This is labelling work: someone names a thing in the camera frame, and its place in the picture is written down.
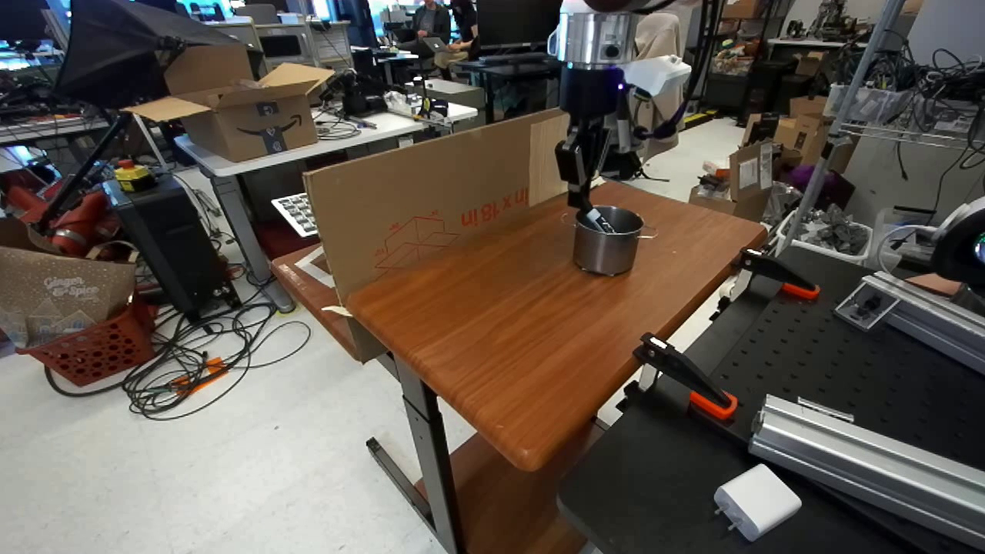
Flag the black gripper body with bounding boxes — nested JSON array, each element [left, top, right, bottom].
[[558, 65, 634, 156]]

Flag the white black robot base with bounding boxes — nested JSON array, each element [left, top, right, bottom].
[[905, 193, 985, 302]]

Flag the silver metal cup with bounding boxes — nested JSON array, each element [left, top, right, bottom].
[[571, 202, 646, 280]]

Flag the black computer monitor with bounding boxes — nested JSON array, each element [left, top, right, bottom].
[[473, 0, 563, 48]]

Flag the brown cardboard panel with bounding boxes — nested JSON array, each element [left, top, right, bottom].
[[303, 105, 578, 309]]

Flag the small black orange clamp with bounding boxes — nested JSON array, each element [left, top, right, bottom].
[[739, 245, 825, 309]]

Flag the small closed cardboard box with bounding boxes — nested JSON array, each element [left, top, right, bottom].
[[774, 94, 861, 168]]

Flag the grey white work table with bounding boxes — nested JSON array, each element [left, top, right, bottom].
[[168, 100, 487, 314]]

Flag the large black orange clamp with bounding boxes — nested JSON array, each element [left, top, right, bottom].
[[632, 330, 743, 428]]

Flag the white parts tray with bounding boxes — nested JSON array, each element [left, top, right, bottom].
[[774, 202, 877, 264]]

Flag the slanted grey metal pole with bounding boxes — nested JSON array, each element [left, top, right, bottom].
[[781, 0, 907, 257]]

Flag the checkered calibration board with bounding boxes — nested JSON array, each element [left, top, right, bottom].
[[267, 189, 323, 242]]

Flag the black perforated board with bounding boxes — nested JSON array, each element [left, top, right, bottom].
[[558, 242, 985, 554]]

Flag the grey metal table leg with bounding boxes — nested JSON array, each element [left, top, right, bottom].
[[362, 352, 472, 554]]

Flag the open cardboard box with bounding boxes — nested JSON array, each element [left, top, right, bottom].
[[121, 41, 339, 167]]

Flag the wooden lower shelf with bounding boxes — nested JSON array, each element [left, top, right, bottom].
[[413, 428, 606, 554]]

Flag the white power adapter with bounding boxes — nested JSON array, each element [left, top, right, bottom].
[[712, 461, 806, 546]]

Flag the black equipment cabinet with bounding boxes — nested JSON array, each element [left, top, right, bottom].
[[98, 172, 230, 324]]

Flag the orange power strip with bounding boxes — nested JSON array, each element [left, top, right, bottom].
[[165, 354, 230, 400]]

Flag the yellow red emergency stop button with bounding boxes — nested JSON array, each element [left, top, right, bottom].
[[108, 156, 159, 198]]

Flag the black photo softbox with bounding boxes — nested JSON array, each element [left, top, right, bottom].
[[50, 0, 240, 112]]

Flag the red machine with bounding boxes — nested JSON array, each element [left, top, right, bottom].
[[0, 168, 124, 261]]

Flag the red plastic basket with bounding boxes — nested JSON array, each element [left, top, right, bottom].
[[19, 298, 159, 390]]

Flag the brown paper bag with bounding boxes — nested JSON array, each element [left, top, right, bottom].
[[0, 242, 141, 354]]

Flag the narrow aluminium extrusion rail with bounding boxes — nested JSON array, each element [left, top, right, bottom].
[[860, 269, 985, 380]]

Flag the wide aluminium extrusion rail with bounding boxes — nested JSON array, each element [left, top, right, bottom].
[[745, 390, 985, 554]]

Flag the black floor cables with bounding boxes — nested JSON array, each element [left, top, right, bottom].
[[41, 293, 317, 425]]

